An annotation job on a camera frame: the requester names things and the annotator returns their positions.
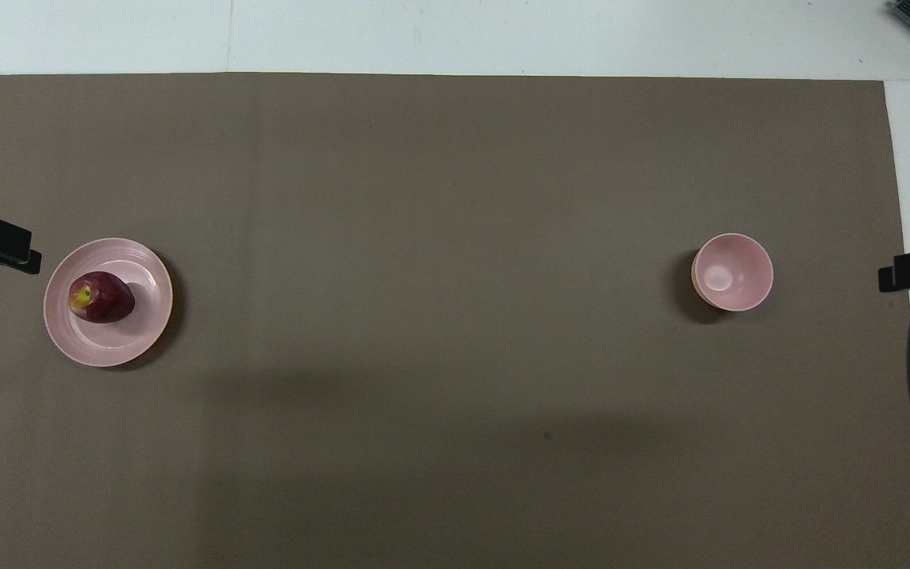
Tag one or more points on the red apple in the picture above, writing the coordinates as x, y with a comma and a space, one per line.
103, 299

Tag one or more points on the pink plate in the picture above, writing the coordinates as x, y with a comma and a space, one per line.
143, 324

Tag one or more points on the pink bowl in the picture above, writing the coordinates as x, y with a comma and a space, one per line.
731, 273

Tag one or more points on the brown table mat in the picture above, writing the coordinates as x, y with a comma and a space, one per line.
455, 356

